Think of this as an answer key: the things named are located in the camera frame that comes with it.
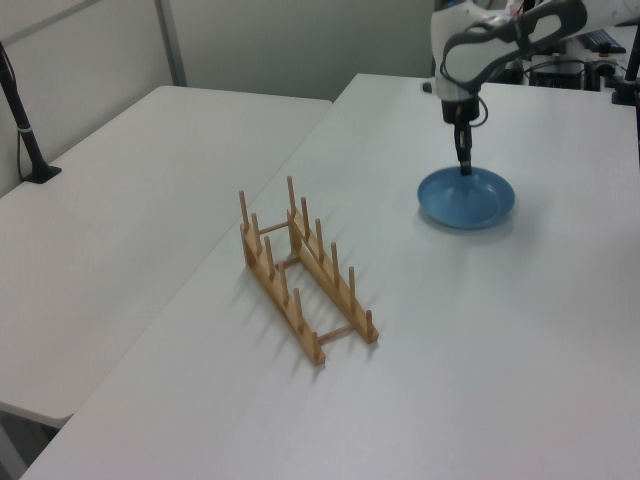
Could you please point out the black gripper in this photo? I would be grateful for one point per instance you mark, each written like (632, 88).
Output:
(459, 111)

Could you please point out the black keyboard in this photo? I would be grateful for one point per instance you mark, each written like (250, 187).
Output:
(606, 41)

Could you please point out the white side table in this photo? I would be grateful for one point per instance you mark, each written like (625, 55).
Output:
(125, 210)

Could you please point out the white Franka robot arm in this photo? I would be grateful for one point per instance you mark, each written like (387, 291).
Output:
(492, 42)

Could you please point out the black clamped camera pole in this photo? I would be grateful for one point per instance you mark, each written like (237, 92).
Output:
(629, 75)

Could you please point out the black pole with white tie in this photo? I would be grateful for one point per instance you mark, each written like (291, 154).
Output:
(20, 120)

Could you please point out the wooden plate rack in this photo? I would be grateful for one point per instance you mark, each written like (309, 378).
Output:
(300, 270)

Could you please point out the blue round plate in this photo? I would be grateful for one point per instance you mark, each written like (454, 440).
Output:
(465, 205)

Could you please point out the grey partition frame post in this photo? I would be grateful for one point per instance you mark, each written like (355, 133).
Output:
(171, 42)

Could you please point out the black electronics box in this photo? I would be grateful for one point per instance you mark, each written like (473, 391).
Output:
(557, 74)

